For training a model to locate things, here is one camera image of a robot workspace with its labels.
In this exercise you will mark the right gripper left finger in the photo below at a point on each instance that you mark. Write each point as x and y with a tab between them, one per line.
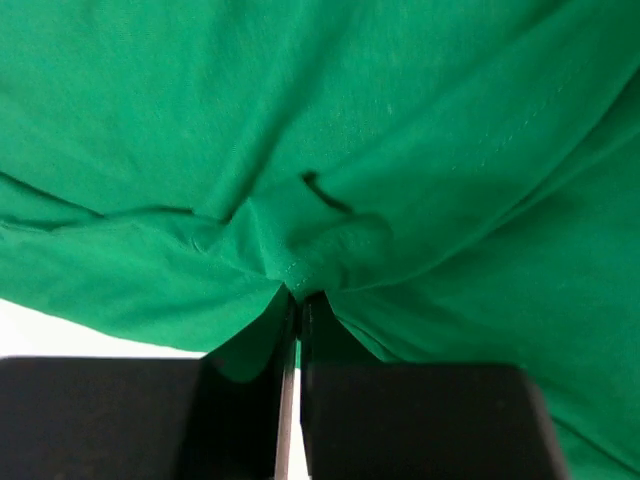
225	415

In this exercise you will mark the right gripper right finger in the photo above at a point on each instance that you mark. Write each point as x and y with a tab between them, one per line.
362	418

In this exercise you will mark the green t shirt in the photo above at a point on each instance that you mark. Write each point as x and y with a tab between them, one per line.
460	178

